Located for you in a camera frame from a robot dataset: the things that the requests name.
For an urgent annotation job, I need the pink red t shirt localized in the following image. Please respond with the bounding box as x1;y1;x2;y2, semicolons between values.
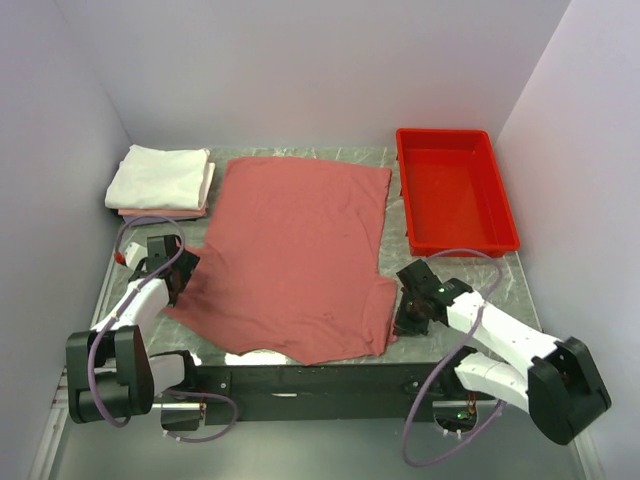
168;157;397;365

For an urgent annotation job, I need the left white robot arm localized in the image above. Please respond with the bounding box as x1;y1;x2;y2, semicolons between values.
65;234;200;427

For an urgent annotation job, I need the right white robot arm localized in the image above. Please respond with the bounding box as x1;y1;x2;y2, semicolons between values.
395;260;612;445

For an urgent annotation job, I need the white folded t shirt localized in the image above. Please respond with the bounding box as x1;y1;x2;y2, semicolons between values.
105;145;215;210

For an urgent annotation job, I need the red plastic bin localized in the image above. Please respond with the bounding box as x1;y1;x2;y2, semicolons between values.
396;128;520;258

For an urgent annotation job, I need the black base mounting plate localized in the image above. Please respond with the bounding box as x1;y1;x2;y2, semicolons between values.
194;363;481;426

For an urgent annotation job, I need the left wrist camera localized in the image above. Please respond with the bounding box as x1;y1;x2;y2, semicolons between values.
114;242;148;270

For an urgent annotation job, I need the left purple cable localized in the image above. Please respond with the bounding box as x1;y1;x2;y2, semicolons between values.
87;214;187;428

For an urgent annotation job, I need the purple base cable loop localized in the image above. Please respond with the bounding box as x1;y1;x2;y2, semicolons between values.
162;393;240;444

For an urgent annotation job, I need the aluminium frame rail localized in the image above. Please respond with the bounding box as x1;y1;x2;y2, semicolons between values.
29;363;609;480

